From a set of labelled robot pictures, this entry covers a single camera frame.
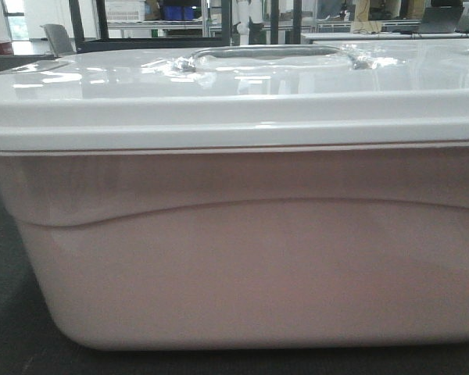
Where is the white glossy bin lid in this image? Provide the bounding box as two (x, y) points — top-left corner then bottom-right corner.
(0, 39), (469, 155)

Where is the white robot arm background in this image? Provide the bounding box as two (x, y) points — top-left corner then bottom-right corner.
(234, 0), (263, 35)

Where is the grey metal lid handle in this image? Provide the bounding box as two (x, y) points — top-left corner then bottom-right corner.
(172, 45), (374, 73)

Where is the black metal frame rack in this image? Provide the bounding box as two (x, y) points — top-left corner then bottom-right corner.
(67, 0), (303, 53)

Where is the blue crate in background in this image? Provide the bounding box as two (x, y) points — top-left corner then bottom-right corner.
(163, 5), (194, 21)

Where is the dark red box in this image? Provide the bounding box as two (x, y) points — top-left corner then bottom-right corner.
(0, 41), (14, 55)

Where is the white perforated basket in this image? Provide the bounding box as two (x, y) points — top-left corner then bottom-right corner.
(105, 1), (145, 22)

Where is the grey office chair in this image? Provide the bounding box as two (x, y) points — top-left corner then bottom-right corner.
(41, 23), (76, 57)

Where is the white background desk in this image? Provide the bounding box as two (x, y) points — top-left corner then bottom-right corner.
(301, 32), (469, 44)

